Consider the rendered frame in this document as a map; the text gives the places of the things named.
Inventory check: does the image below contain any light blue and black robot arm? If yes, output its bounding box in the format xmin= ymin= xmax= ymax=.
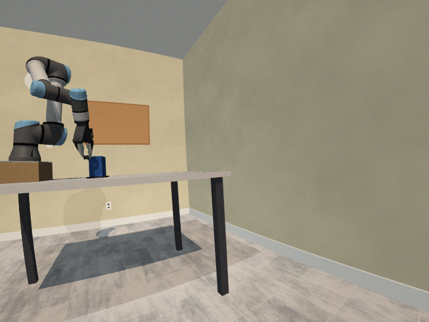
xmin=8 ymin=56 xmax=89 ymax=162

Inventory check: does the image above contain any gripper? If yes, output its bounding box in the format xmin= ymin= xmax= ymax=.
xmin=74 ymin=119 xmax=94 ymax=160

